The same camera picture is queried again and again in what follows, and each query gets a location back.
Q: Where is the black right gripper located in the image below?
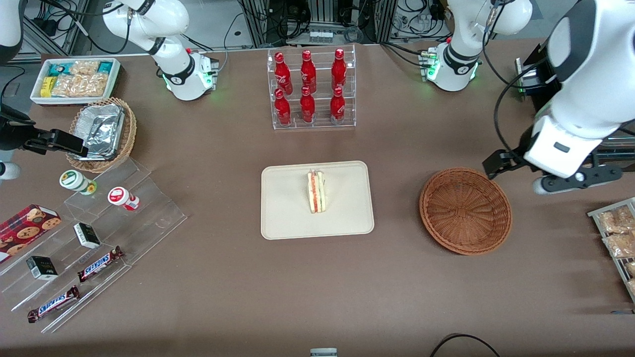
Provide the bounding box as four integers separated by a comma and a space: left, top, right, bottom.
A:
0, 104, 89, 157

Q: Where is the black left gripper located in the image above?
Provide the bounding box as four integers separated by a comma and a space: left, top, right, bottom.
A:
484, 130, 533, 179

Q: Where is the triangular sandwich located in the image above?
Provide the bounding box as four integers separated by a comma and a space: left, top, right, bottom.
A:
307, 170, 328, 214

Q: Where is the aluminium foil tray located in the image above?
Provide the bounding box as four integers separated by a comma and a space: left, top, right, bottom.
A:
74, 104, 125, 161

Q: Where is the light tan wicker basket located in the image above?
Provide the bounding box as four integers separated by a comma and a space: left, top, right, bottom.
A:
66, 97, 137, 174

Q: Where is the brown round wicker basket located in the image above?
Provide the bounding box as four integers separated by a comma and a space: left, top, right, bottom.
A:
419, 168, 512, 256

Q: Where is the tray of packaged pastries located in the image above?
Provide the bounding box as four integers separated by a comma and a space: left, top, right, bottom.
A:
588, 197, 635, 304

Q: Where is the beige plastic tray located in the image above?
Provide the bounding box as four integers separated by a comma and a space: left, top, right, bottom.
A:
261, 161, 375, 240

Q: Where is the green-lid yogurt bottle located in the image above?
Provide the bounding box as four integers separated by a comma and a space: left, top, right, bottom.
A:
59, 170, 98, 196

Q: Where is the white plastic bin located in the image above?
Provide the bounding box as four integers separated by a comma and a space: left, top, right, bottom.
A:
30, 58, 122, 106

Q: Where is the clear cracker bag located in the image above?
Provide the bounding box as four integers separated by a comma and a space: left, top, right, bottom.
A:
69, 59, 100, 78
52, 74, 108, 98

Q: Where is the black food warmer machine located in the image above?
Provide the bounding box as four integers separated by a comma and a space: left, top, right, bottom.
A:
515, 42, 635, 174

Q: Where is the red-lid yogurt bottle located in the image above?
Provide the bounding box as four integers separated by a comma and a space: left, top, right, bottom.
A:
108, 186, 140, 212

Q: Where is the red cookie box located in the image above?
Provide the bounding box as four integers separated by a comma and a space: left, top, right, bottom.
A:
0, 204, 63, 263

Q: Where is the small black box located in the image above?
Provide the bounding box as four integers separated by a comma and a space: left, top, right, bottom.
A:
26, 255, 59, 281
73, 223, 102, 249

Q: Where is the clear acrylic step display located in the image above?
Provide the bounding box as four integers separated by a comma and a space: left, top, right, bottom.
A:
0, 156, 188, 334

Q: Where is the snickers bar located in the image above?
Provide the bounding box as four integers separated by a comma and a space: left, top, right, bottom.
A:
77, 246, 125, 283
27, 285, 81, 324

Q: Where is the clear snack bag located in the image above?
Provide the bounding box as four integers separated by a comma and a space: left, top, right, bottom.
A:
597, 205, 635, 234
602, 232, 635, 259

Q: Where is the red cola bottle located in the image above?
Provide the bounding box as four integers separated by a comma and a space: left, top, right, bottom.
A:
301, 50, 317, 94
330, 86, 346, 124
300, 86, 316, 124
274, 88, 292, 126
274, 52, 293, 95
331, 48, 347, 91

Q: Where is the clear acrylic bottle rack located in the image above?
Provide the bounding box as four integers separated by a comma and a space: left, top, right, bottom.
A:
267, 44, 357, 130

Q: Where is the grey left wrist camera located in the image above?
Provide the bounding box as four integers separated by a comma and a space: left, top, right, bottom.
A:
533, 165, 624, 195

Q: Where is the black cable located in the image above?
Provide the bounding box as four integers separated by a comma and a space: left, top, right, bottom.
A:
430, 334, 501, 357

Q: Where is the aluminium frame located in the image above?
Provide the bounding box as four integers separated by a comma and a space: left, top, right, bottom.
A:
241, 0, 400, 49

